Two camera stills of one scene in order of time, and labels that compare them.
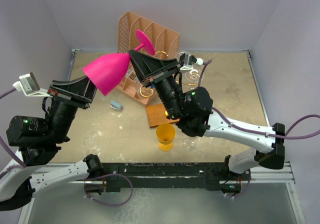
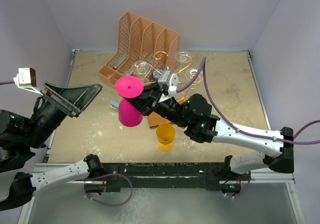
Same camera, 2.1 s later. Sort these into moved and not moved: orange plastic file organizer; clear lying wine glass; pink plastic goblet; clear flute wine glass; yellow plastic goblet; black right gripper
Moved: black right gripper; pink plastic goblet
Not moved: yellow plastic goblet; clear flute wine glass; clear lying wine glass; orange plastic file organizer
